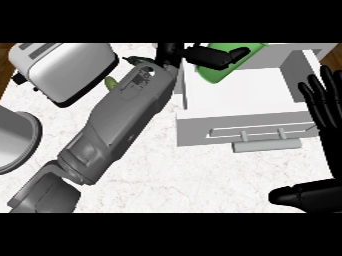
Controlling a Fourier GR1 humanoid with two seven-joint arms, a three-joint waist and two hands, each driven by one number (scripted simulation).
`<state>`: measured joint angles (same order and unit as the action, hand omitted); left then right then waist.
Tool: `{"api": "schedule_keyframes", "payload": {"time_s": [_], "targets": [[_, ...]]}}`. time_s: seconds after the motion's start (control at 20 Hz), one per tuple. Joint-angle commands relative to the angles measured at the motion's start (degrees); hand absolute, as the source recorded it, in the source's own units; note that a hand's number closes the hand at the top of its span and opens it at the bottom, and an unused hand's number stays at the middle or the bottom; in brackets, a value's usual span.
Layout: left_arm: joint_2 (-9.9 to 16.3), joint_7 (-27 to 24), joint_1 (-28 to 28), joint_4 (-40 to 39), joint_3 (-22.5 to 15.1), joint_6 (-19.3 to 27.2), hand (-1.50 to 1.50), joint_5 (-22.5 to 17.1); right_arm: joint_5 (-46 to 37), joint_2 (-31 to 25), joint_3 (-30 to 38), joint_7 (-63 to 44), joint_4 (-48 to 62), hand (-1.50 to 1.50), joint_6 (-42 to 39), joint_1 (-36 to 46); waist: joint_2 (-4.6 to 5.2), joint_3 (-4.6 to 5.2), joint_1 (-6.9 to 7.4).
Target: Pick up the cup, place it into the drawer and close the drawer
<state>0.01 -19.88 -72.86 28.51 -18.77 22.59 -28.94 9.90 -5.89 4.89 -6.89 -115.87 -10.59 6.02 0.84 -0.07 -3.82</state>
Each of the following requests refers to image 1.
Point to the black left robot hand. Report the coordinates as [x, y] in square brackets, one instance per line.
[213, 57]

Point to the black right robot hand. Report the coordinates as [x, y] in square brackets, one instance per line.
[338, 133]

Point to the green cup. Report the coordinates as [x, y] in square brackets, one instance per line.
[218, 74]

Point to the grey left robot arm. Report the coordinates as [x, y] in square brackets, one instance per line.
[115, 116]

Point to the white open drawer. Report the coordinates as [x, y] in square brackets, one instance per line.
[242, 93]

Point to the dark green bottle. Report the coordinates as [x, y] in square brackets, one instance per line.
[139, 60]

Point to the small green vegetable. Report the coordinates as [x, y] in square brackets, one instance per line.
[111, 83]

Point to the silver toaster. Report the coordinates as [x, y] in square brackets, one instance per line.
[65, 71]

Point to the grey metal pot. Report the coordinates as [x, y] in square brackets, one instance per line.
[4, 140]

